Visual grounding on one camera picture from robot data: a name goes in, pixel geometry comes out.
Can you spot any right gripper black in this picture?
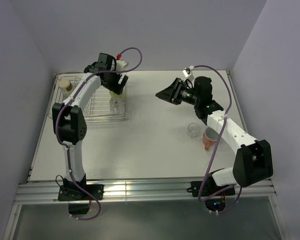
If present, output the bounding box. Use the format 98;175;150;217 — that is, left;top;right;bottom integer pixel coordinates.
155;77;200;106

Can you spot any pale yellow ceramic mug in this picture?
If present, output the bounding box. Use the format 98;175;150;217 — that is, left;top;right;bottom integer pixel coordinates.
109;91;126;101

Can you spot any large clear glass cup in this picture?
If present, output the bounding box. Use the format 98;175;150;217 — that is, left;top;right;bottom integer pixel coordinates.
109;97;125;115

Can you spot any small clear glass cup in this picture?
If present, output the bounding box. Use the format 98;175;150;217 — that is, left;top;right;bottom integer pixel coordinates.
187;123;201;139

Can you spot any orange ceramic mug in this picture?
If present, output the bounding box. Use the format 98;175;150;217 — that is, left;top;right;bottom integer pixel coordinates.
202;127;219;151

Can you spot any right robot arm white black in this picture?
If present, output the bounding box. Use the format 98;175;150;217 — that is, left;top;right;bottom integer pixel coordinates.
155;76;274;195

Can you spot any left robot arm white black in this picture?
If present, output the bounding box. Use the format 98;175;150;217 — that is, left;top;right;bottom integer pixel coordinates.
52;53;128;201

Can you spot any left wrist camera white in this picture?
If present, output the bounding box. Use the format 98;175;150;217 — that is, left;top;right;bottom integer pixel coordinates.
115;53;129;72

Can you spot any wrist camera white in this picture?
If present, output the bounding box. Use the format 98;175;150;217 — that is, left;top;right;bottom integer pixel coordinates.
182;65;195;82
115;53;129;72

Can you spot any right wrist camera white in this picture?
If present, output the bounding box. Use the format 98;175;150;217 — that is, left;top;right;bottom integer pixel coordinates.
182;65;195;82

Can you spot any wire dish rack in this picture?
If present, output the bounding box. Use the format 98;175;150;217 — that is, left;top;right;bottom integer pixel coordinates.
52;72;127;125

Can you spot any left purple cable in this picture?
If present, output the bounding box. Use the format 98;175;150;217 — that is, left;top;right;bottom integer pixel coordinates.
54;46;143;221

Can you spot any purple cable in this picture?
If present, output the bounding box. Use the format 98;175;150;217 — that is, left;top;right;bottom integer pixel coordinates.
193;64;243;213
54;46;143;221

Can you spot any aluminium rail frame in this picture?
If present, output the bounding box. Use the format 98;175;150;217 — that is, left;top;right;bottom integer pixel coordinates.
14;174;277;204

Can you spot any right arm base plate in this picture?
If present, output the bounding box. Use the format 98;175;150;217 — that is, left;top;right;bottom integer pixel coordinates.
189;179;237;198

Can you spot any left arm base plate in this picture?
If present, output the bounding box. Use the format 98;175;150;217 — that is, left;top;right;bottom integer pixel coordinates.
57;184;104;202

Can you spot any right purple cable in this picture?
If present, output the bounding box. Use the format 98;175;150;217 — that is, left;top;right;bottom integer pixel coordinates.
193;64;243;213

